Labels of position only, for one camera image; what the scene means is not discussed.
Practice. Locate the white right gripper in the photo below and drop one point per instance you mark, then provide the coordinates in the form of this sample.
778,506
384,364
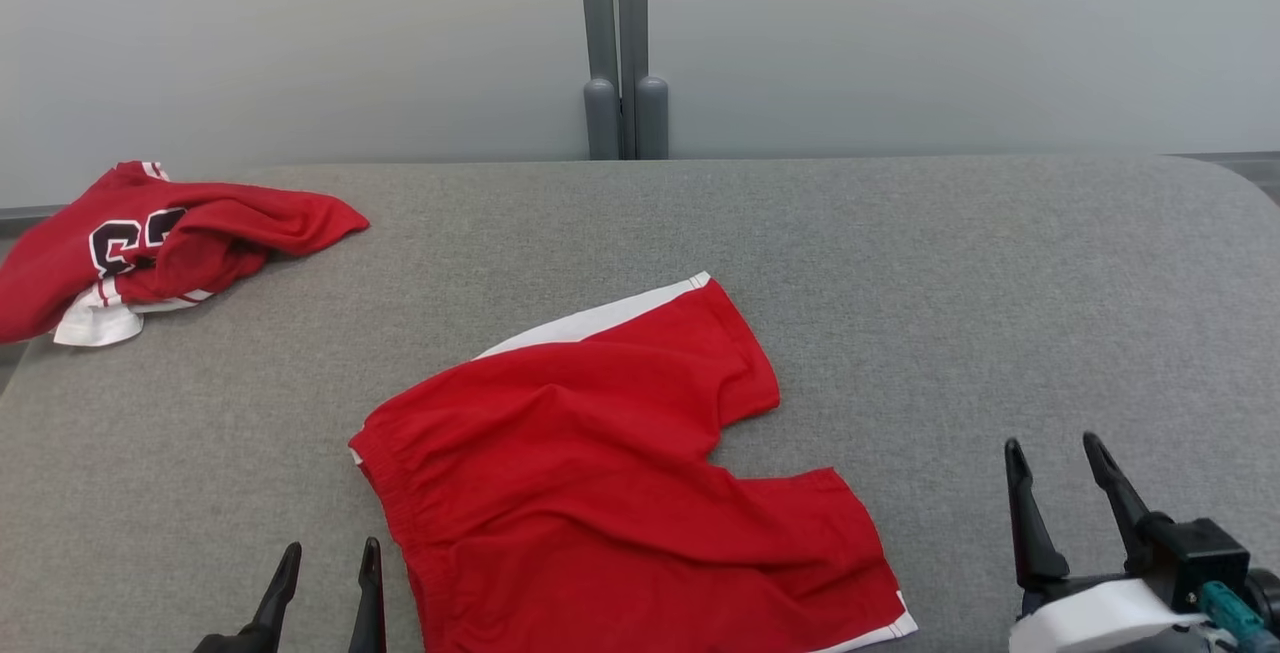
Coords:
1090,623

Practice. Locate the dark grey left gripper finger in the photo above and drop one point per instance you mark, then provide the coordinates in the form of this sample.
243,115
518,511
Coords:
275,598
368,623

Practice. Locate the red shorts white side stripe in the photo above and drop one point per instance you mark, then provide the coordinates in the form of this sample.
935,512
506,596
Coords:
600,493

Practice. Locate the red jersey shirt white trim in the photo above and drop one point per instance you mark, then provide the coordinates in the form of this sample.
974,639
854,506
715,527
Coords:
250,223

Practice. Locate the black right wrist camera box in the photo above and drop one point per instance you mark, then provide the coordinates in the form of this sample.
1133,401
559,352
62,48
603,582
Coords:
1200,553

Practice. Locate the grey double partition post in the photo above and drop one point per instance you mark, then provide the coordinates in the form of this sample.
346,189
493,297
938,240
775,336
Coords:
598,33

